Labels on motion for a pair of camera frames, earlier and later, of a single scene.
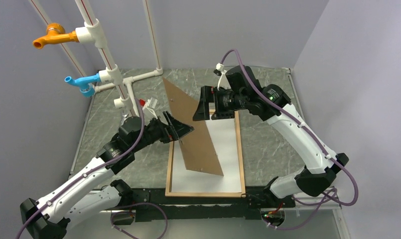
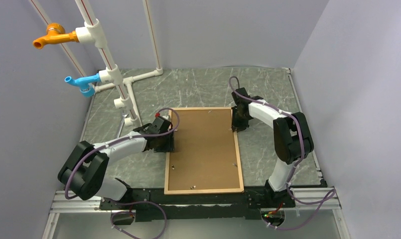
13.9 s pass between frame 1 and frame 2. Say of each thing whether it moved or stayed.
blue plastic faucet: stayed
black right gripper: moved
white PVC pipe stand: stayed
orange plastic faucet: stayed
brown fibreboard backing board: moved
